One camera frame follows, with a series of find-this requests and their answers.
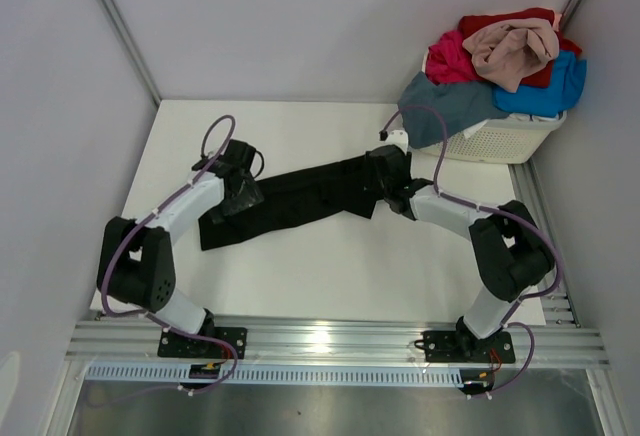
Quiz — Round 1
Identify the black t shirt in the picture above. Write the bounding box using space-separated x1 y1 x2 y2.
198 156 383 251

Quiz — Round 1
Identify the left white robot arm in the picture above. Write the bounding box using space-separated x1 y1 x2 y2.
96 140 264 357

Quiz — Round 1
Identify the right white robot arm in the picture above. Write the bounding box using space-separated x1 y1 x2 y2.
365 145 561 360

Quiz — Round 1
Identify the grey blue t shirt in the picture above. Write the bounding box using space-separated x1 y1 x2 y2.
397 72 510 149

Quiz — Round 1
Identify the white laundry basket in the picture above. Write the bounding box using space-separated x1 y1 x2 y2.
444 129 553 164

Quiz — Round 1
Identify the magenta t shirt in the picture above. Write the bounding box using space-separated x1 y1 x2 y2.
424 30 478 85

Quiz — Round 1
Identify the beige pink t shirt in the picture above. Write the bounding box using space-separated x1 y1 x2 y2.
462 18 560 93

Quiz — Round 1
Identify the dark red t shirt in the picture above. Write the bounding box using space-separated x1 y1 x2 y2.
458 7 582 88

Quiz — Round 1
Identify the bright blue t shirt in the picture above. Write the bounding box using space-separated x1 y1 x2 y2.
492 50 588 118

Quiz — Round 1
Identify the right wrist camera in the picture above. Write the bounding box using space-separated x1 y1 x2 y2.
379 129 409 152

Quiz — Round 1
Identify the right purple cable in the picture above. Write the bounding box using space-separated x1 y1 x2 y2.
381 104 564 399

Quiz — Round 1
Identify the purple cable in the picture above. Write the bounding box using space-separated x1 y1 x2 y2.
89 114 239 407
381 104 564 399

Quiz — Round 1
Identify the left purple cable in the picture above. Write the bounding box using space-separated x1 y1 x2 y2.
89 114 239 407

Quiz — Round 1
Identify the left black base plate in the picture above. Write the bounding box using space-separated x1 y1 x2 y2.
157 327 248 360

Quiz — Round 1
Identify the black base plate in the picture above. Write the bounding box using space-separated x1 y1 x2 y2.
413 330 516 364
157 327 248 360

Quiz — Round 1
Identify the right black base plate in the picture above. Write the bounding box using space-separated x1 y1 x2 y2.
413 330 516 364

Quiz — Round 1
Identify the aluminium mounting rail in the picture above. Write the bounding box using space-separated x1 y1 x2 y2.
65 315 610 369

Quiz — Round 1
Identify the white slotted cable duct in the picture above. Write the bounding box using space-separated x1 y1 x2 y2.
85 362 463 388

